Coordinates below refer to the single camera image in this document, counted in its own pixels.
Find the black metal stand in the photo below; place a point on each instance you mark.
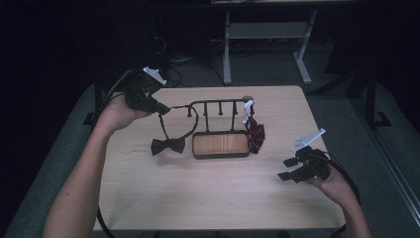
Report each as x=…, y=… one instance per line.
x=98, y=99
x=371, y=99

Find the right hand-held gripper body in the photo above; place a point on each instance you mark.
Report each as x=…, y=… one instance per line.
x=313, y=165

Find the white metal desk frame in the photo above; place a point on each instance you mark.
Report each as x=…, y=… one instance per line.
x=264, y=30

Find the person's left hand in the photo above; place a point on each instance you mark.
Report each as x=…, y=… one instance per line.
x=115, y=114

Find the grey round disc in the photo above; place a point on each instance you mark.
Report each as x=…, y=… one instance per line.
x=247, y=97

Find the dark brown bow tie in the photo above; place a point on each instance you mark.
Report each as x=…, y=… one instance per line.
x=171, y=144

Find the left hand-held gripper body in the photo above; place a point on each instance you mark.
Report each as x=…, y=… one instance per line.
x=140, y=91

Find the red striped bow tie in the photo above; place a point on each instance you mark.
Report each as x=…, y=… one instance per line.
x=256, y=135

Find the person's right hand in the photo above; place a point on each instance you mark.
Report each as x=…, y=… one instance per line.
x=333, y=188

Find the black hook rack wooden base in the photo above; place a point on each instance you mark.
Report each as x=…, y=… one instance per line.
x=220, y=144

